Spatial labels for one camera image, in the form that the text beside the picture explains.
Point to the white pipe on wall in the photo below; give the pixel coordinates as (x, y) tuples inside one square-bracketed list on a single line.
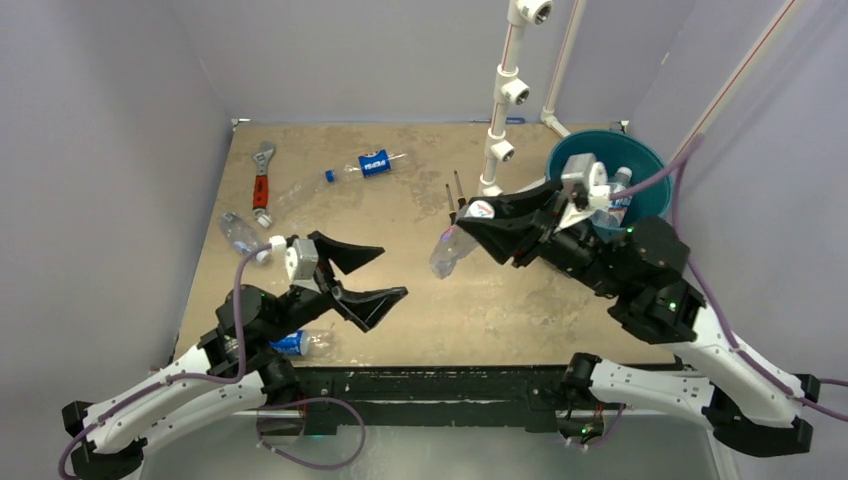
[(548, 113)]

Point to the flattened clear bottle white cap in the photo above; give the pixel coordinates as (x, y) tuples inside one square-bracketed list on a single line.
[(300, 192)]

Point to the white PVC pipe stand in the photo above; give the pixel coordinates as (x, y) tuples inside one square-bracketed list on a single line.
[(509, 88)]

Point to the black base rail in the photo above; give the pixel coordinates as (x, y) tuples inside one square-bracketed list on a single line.
[(534, 398)]

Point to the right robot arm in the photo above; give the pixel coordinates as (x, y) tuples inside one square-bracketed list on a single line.
[(746, 404)]

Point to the left yellow-black screwdriver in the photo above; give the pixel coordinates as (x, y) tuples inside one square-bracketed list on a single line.
[(452, 206)]

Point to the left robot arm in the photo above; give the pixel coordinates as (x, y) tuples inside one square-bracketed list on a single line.
[(234, 367)]

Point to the Pepsi bottle near base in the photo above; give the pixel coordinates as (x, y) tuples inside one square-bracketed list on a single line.
[(307, 344)]

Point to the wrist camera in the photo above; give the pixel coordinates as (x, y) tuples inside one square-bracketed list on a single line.
[(585, 186), (299, 258)]

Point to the yellow-black screwdriver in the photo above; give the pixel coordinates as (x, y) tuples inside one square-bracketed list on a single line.
[(452, 206), (461, 197)]

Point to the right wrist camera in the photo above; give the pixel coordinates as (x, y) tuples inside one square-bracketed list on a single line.
[(585, 186)]

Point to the red handled adjustable wrench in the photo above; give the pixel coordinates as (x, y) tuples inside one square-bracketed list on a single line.
[(262, 159)]

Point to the clear bottle red logo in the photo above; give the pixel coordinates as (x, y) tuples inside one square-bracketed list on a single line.
[(455, 243)]

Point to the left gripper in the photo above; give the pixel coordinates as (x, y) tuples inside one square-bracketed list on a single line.
[(366, 307)]

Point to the right yellow-black screwdriver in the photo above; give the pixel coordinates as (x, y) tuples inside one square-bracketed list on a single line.
[(461, 197)]

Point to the small clear bottle far left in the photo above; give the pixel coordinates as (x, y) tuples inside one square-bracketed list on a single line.
[(242, 236)]

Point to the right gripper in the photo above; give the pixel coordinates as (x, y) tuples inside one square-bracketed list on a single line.
[(514, 235)]

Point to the Pepsi bottle at back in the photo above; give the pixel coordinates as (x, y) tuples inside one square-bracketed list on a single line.
[(368, 165)]

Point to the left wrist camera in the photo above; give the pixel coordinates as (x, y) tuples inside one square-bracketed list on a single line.
[(299, 258)]

